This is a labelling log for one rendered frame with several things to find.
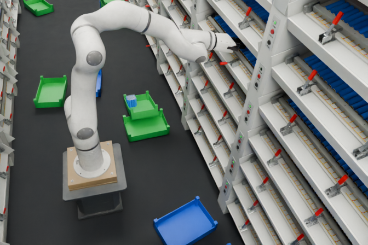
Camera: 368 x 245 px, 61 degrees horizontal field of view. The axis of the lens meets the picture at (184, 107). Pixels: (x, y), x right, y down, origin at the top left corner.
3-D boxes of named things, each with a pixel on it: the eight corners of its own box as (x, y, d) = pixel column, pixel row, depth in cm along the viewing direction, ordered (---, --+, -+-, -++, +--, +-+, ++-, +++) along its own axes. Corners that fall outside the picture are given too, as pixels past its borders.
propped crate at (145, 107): (124, 103, 251) (122, 94, 248) (149, 99, 257) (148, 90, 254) (131, 120, 226) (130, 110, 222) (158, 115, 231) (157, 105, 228)
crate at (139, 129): (128, 142, 223) (128, 134, 217) (123, 122, 236) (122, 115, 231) (169, 134, 231) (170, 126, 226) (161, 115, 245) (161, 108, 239)
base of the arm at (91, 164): (73, 181, 159) (66, 160, 146) (73, 151, 172) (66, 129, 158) (111, 175, 163) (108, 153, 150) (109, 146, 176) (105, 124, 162)
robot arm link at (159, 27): (154, 35, 112) (214, 56, 131) (146, 4, 119) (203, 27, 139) (141, 51, 118) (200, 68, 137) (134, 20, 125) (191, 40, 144)
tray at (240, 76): (248, 98, 137) (246, 83, 130) (199, 29, 178) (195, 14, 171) (289, 80, 138) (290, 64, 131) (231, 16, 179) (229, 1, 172)
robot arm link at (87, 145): (76, 154, 148) (65, 121, 131) (69, 126, 160) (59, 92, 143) (102, 147, 152) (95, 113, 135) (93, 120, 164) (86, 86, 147)
